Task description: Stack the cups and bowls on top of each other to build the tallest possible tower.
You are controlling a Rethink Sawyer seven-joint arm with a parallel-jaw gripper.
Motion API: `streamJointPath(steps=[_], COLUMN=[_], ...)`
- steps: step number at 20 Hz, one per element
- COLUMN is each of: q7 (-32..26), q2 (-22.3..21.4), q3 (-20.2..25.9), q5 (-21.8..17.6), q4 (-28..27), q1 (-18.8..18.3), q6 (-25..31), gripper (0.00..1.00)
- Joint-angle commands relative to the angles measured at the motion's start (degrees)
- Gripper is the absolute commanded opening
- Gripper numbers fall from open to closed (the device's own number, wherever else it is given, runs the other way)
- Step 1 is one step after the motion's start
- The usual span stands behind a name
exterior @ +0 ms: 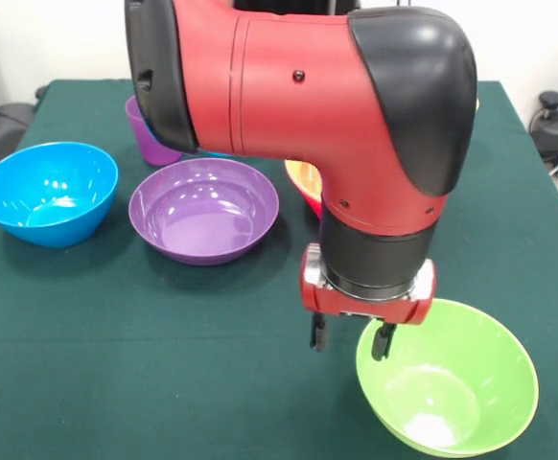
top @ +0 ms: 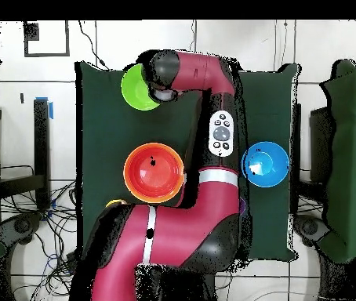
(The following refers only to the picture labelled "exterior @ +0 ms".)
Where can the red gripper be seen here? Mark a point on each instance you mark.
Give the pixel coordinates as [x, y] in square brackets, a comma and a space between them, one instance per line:
[365, 309]

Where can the green bowl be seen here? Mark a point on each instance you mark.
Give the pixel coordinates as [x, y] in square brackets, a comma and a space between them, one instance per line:
[447, 383]

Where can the pink bowl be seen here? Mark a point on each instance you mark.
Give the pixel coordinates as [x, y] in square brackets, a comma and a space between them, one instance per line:
[314, 207]

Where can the large orange bowl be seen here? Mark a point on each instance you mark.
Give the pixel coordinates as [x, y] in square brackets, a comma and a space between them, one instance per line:
[289, 171]

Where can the purple bowl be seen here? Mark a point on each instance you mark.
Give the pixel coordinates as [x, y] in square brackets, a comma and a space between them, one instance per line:
[202, 215]

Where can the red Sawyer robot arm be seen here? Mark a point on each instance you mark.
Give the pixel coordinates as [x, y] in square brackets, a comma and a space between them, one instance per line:
[308, 96]

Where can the dark green table cloth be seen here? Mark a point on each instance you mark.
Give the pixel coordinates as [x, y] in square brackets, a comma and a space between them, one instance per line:
[164, 383]

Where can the purple cup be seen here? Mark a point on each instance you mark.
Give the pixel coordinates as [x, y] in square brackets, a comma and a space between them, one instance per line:
[145, 144]

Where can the large blue bowl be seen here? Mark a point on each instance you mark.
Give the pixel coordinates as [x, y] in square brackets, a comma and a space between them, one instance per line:
[44, 191]

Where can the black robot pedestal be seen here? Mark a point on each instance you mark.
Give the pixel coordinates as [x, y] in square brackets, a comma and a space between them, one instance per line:
[284, 5]

